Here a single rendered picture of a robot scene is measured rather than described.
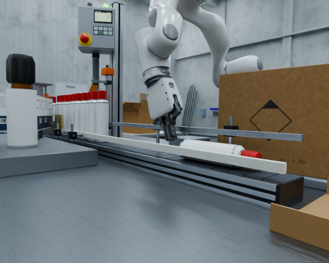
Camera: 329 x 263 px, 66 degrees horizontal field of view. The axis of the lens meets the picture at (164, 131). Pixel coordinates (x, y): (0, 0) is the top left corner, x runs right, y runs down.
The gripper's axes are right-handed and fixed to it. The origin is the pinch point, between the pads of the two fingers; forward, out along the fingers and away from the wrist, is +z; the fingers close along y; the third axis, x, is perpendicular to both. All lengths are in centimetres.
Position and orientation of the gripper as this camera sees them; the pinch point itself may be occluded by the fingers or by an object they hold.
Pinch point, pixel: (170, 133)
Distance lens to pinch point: 70.9
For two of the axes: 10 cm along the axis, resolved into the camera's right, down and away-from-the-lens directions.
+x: -7.5, 0.3, -6.6
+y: -6.3, 2.9, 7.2
